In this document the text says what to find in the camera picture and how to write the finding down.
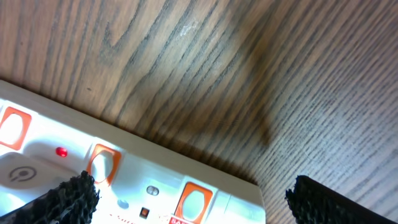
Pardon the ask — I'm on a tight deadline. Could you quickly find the white power strip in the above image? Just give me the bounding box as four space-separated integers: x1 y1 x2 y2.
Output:
1 82 266 223

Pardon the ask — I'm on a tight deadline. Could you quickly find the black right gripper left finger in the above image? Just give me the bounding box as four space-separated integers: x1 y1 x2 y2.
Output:
1 170 100 224

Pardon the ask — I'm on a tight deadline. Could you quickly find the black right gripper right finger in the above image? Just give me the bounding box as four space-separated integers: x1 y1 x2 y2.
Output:
285 175 395 224

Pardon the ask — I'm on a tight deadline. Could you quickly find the white charger plug adapter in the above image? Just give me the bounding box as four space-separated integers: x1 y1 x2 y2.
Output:
1 152 78 216

